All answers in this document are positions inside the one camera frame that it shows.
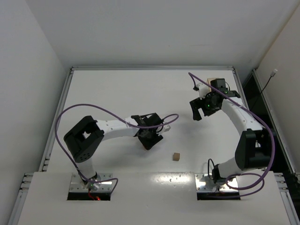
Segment lone wooden cube block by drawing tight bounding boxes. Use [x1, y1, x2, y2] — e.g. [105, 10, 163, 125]
[172, 152, 180, 161]

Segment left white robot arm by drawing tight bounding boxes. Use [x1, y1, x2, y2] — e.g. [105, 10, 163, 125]
[64, 113, 171, 184]

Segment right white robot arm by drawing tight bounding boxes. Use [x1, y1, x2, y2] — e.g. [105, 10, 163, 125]
[190, 78, 276, 187]

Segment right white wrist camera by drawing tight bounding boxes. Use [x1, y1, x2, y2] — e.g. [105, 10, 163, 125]
[193, 82, 210, 99]

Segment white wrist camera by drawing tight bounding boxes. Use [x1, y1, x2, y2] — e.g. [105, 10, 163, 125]
[193, 82, 210, 99]
[159, 123, 171, 134]

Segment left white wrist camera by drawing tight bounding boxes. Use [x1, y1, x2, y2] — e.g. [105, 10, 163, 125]
[159, 123, 171, 134]

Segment black cable with white plug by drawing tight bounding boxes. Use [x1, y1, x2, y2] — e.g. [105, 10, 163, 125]
[248, 68, 278, 111]

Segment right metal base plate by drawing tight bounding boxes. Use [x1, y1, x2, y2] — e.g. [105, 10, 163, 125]
[195, 173, 239, 194]

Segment metal base plate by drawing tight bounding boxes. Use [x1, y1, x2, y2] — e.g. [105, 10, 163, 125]
[195, 173, 239, 194]
[69, 173, 113, 193]

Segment red wires under base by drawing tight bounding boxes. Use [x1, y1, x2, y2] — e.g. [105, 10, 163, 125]
[88, 190, 101, 201]

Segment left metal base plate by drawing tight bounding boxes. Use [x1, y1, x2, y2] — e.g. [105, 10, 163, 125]
[69, 173, 113, 193]

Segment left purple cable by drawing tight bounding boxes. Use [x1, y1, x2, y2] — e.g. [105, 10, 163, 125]
[54, 103, 180, 195]

